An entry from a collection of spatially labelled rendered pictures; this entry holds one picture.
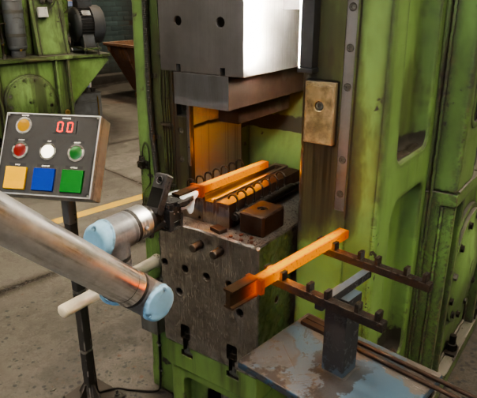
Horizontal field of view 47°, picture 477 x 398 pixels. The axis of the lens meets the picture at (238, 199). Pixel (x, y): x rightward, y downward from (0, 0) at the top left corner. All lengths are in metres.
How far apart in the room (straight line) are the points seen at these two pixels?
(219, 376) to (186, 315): 0.22
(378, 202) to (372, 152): 0.14
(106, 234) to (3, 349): 1.64
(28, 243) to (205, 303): 0.80
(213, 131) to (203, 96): 0.36
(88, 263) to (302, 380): 0.57
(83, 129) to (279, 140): 0.70
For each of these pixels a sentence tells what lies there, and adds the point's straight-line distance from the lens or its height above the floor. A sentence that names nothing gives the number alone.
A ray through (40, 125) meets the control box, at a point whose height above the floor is 1.17.
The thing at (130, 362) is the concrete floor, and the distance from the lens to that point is 2.64.
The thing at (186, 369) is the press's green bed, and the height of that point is 0.37.
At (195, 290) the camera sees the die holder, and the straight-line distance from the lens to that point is 1.74.
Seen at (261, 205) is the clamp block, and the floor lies 0.98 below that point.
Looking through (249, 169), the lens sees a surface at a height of 1.04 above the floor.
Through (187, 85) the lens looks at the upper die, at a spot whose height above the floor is 1.33.
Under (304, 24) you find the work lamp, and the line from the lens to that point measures 1.49.
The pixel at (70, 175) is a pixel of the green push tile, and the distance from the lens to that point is 1.84.
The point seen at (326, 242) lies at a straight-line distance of 1.38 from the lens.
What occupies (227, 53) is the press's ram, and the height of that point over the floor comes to 1.43.
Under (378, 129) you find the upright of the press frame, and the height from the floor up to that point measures 1.24.
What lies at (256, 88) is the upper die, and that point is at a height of 1.32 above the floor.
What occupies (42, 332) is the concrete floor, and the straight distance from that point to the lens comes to 2.95.
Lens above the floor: 1.58
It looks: 21 degrees down
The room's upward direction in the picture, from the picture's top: straight up
